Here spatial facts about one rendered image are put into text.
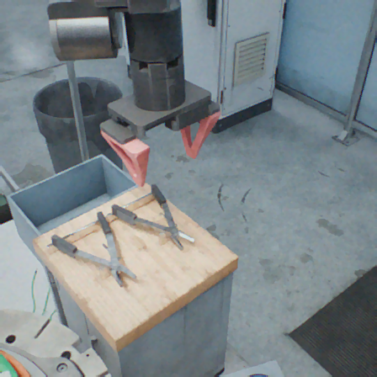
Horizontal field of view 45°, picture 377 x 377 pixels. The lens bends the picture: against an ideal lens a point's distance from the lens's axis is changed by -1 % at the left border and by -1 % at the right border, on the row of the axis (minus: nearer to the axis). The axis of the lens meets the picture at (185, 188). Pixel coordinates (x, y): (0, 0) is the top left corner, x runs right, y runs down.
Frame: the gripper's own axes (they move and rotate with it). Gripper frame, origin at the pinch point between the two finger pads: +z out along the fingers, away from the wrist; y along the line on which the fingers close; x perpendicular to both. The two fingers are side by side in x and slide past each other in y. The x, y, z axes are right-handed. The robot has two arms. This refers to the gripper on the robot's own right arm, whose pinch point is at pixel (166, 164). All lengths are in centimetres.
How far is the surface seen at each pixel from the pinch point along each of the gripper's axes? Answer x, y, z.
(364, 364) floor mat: 10, -71, 118
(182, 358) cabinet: 9.3, 6.8, 25.0
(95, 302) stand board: 4.4, 14.9, 9.9
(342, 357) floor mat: 3, -67, 118
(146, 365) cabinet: 9.4, 12.4, 20.2
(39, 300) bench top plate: -24.4, 15.0, 37.6
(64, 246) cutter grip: -3.2, 14.1, 6.8
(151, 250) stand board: 2.1, 4.9, 10.1
